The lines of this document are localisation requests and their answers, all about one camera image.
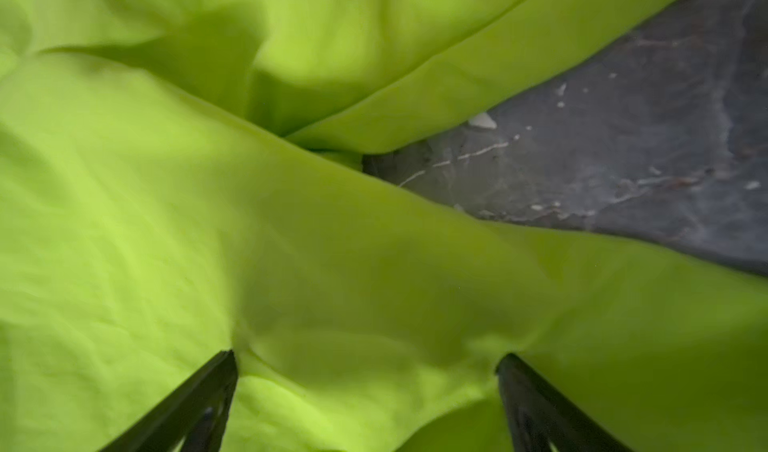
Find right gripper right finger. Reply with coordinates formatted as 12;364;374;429
496;354;630;452

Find lime green shorts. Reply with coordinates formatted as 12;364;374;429
1;0;767;451

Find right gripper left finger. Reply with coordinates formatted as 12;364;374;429
103;350;239;452

